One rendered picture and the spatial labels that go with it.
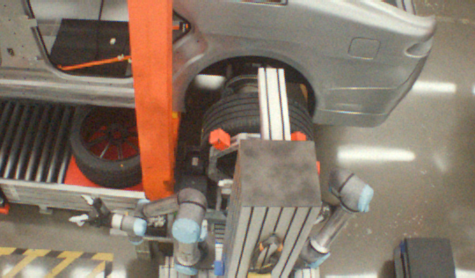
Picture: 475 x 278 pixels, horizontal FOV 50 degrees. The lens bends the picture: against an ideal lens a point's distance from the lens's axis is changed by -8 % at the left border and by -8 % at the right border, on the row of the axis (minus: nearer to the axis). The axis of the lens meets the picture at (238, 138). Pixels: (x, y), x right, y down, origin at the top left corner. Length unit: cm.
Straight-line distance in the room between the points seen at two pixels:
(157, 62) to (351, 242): 221
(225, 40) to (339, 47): 62
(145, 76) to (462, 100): 344
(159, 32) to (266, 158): 75
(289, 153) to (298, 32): 123
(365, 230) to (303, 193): 238
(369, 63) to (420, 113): 184
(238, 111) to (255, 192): 133
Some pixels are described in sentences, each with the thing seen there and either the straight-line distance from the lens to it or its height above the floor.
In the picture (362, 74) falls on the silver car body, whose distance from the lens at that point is 317.
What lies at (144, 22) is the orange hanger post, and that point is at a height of 200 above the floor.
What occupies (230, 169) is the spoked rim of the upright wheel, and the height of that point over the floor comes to 67.
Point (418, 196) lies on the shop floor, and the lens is 437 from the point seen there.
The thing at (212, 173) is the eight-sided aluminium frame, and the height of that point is 78.
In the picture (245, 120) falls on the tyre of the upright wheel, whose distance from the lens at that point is 292.
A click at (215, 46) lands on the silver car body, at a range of 298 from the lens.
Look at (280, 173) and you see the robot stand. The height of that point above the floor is 203.
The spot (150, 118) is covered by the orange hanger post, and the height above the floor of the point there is 136.
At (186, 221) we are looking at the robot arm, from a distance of 226.
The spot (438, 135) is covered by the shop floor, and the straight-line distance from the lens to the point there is 480.
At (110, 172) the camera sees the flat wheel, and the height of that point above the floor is 49.
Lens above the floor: 349
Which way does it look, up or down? 55 degrees down
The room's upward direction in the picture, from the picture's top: 9 degrees clockwise
